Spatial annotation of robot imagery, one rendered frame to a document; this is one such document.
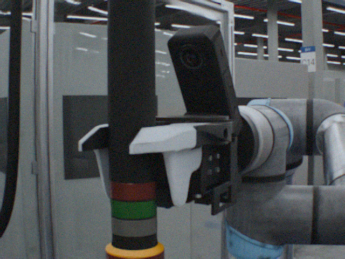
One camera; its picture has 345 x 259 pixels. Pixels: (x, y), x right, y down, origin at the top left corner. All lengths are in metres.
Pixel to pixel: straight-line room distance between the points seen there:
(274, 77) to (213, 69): 4.40
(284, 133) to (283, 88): 4.33
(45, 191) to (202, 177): 0.80
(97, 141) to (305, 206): 0.31
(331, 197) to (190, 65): 0.25
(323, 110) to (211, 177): 0.54
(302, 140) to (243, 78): 3.62
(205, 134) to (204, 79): 0.09
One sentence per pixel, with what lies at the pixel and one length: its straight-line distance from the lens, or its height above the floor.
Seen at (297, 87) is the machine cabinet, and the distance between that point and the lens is 5.07.
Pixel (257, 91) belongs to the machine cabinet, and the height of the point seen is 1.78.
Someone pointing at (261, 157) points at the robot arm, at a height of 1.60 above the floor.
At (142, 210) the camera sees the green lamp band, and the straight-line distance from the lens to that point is 0.32.
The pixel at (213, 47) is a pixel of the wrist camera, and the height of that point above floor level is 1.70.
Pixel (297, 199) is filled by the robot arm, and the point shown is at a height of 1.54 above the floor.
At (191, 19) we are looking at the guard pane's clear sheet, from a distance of 1.62.
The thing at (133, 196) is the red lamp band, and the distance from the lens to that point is 0.32.
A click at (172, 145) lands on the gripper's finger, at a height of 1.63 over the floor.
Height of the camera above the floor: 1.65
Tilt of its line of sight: 3 degrees down
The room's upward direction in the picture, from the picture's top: straight up
